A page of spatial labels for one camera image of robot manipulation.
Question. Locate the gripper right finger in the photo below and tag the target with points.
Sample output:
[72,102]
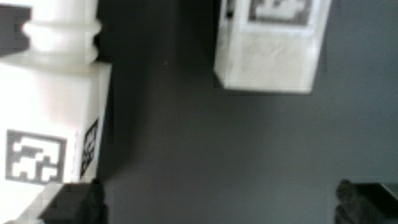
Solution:
[367,203]

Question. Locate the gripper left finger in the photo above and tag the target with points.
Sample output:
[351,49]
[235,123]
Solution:
[77,206]

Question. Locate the white leg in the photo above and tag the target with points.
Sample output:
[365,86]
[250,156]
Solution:
[54,92]
[269,44]

